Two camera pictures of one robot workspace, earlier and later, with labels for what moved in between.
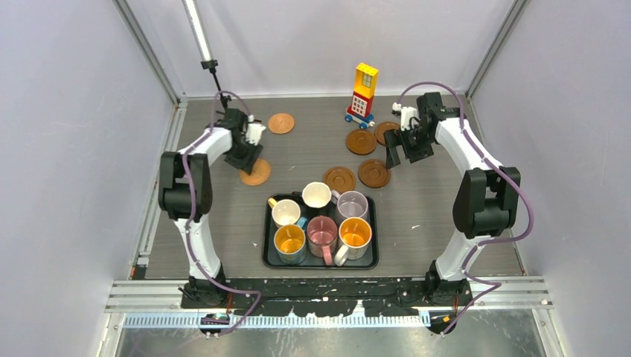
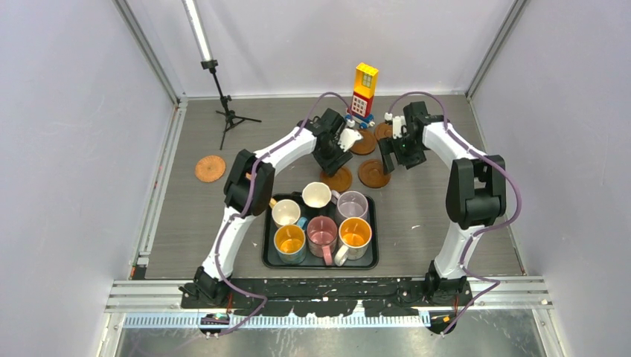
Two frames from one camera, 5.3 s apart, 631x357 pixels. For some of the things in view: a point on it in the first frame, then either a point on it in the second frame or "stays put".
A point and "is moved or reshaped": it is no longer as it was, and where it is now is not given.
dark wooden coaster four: [340, 178] stays put
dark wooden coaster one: [361, 141] stays put
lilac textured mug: [350, 204] stays put
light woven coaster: [280, 123] is moved or reshaped
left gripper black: [247, 164] → [331, 165]
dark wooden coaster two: [380, 129] stays put
